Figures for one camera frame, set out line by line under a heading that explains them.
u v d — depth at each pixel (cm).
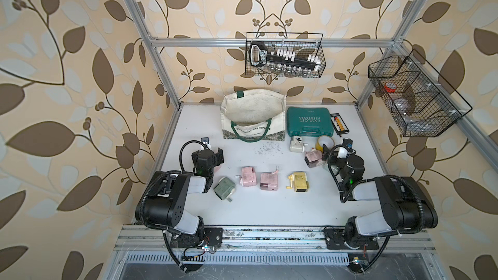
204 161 71
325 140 101
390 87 81
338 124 108
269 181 85
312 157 91
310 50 94
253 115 108
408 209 44
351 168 69
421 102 73
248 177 85
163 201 48
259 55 86
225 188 83
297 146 96
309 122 105
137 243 74
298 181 85
